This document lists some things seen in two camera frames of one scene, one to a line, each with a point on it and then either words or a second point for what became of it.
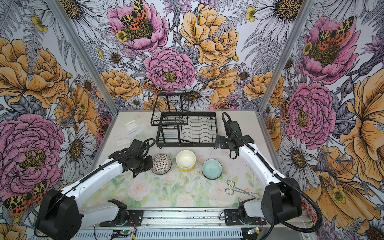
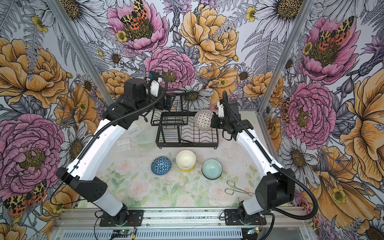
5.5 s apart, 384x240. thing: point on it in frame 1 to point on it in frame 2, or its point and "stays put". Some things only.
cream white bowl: (186, 160) stays put
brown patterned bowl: (161, 164) to (202, 120)
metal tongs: (231, 191) stays put
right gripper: (222, 138) to (214, 121)
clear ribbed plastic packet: (124, 142) stays put
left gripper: (148, 166) to (170, 102)
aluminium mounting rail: (187, 216) stays put
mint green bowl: (212, 169) stays put
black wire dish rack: (179, 127) stays put
